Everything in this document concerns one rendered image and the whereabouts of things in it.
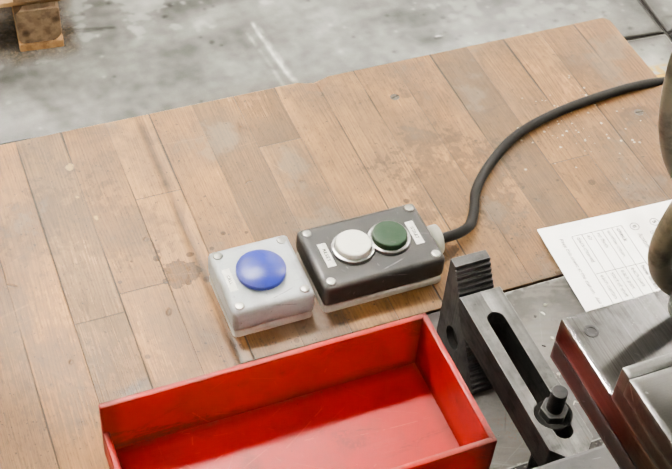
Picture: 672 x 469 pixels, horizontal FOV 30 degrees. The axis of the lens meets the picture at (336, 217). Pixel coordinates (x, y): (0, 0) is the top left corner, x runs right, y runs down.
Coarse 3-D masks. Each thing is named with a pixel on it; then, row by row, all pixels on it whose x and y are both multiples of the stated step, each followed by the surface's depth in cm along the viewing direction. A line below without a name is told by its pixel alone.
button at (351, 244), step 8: (344, 232) 102; (352, 232) 102; (360, 232) 102; (336, 240) 101; (344, 240) 101; (352, 240) 101; (360, 240) 101; (368, 240) 101; (336, 248) 101; (344, 248) 101; (352, 248) 101; (360, 248) 101; (368, 248) 101; (344, 256) 101; (352, 256) 100; (360, 256) 100
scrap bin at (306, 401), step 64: (192, 384) 88; (256, 384) 91; (320, 384) 94; (384, 384) 96; (448, 384) 92; (128, 448) 90; (192, 448) 91; (256, 448) 91; (320, 448) 92; (384, 448) 92; (448, 448) 92
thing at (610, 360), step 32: (576, 320) 71; (608, 320) 71; (640, 320) 71; (576, 352) 70; (608, 352) 69; (640, 352) 69; (576, 384) 71; (608, 384) 68; (640, 384) 63; (608, 416) 68; (640, 416) 63; (608, 448) 69; (640, 448) 66
